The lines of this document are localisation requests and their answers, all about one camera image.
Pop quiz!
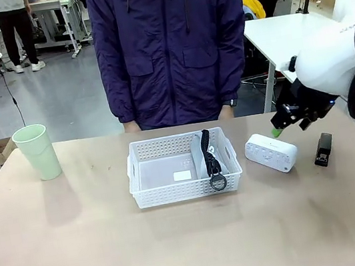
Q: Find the thin black floor cable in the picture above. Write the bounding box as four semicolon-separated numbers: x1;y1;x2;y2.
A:
0;65;27;130

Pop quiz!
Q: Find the purple hooded jacket torso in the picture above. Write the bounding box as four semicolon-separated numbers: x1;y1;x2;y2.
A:
85;0;262;138

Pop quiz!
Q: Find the black stapler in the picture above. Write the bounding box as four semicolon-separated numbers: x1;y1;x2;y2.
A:
309;130;338;169

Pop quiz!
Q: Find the yellow jacket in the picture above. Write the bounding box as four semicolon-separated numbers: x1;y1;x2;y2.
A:
242;0;267;22

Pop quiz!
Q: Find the white rectangular label sticker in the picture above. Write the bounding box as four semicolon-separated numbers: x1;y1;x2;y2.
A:
172;169;193;183

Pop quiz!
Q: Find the grey pouch with black zipper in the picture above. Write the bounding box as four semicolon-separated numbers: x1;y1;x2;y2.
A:
186;126;232;196

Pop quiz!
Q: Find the white digital alarm clock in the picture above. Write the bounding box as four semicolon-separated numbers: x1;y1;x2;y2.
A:
242;127;302;180

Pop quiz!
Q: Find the white perforated plastic basket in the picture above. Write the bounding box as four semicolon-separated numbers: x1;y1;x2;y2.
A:
121;123;247;212

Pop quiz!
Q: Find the person's right hand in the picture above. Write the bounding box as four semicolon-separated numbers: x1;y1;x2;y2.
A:
122;119;141;135

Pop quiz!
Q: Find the standing person in black trousers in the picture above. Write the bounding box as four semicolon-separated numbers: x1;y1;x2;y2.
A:
0;0;47;77

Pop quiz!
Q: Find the large white table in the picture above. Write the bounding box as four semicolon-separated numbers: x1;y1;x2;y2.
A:
241;3;355;115

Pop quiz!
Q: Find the light green plastic cup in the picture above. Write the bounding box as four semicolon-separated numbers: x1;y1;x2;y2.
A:
10;121;64;185

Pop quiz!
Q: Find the black wrist watch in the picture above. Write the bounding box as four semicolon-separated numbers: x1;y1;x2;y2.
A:
222;97;240;110

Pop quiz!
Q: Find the person's left hand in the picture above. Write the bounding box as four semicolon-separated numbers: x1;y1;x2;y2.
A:
216;103;235;121

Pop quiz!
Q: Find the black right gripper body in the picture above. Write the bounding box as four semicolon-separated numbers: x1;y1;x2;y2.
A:
264;72;343;129

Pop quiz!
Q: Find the white desk with metal frame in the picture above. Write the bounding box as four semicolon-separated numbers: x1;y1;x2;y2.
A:
26;0;95;65

